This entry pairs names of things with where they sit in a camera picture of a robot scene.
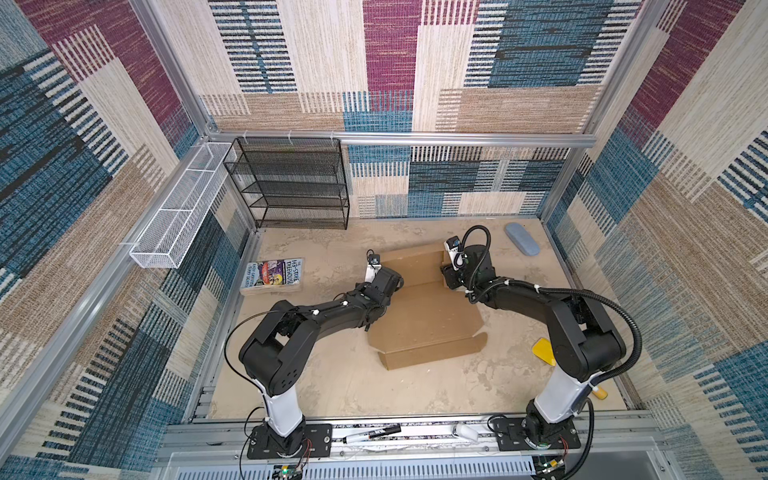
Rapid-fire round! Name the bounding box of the brown cardboard box sheet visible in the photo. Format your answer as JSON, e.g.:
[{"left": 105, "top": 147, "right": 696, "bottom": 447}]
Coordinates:
[{"left": 368, "top": 244, "right": 488, "bottom": 371}]

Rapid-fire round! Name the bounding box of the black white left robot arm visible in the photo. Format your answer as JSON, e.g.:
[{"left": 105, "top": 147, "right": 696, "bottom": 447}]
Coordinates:
[{"left": 238, "top": 267, "right": 404, "bottom": 456}]

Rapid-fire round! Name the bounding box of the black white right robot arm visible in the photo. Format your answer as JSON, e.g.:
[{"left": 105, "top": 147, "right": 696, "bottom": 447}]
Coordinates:
[{"left": 441, "top": 236, "right": 626, "bottom": 449}]

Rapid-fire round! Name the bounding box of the blue-grey glasses case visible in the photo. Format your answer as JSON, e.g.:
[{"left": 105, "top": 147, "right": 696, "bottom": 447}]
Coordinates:
[{"left": 504, "top": 223, "right": 541, "bottom": 257}]

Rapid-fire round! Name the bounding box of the colourful paperback book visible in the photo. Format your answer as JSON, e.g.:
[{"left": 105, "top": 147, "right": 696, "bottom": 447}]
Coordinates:
[{"left": 239, "top": 258, "right": 304, "bottom": 295}]

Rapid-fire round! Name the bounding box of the yellow toy shovel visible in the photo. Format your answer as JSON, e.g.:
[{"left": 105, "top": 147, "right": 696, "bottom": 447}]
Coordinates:
[{"left": 532, "top": 338, "right": 608, "bottom": 400}]

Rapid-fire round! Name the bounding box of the black white marker pen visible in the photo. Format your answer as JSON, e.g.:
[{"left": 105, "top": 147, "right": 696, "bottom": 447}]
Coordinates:
[{"left": 343, "top": 424, "right": 402, "bottom": 444}]

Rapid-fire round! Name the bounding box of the small white plastic piece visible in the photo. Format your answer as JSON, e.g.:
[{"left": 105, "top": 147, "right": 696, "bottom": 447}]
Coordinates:
[{"left": 452, "top": 422, "right": 479, "bottom": 443}]

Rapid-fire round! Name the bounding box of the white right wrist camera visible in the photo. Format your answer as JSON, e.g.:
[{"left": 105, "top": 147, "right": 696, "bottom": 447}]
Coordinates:
[{"left": 444, "top": 236, "right": 466, "bottom": 271}]

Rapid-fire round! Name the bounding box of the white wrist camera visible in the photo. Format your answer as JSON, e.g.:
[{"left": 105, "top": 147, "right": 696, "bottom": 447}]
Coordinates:
[
  {"left": 444, "top": 236, "right": 466, "bottom": 271},
  {"left": 365, "top": 249, "right": 382, "bottom": 283}
]

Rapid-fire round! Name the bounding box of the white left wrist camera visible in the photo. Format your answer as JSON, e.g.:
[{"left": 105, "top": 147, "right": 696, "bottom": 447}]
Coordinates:
[{"left": 365, "top": 249, "right": 382, "bottom": 283}]

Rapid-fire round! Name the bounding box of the black wire shelf rack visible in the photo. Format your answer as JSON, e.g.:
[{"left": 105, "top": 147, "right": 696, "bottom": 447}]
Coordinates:
[{"left": 223, "top": 137, "right": 350, "bottom": 229}]

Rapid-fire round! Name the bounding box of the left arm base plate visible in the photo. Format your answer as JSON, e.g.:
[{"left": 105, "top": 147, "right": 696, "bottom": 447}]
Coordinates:
[{"left": 246, "top": 423, "right": 333, "bottom": 460}]

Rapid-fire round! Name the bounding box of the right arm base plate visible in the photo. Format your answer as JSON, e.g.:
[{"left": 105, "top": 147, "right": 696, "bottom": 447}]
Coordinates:
[{"left": 490, "top": 416, "right": 582, "bottom": 451}]

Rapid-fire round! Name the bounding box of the white wire mesh basket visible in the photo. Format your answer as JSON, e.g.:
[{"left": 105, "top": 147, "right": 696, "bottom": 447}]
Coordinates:
[{"left": 130, "top": 142, "right": 231, "bottom": 269}]

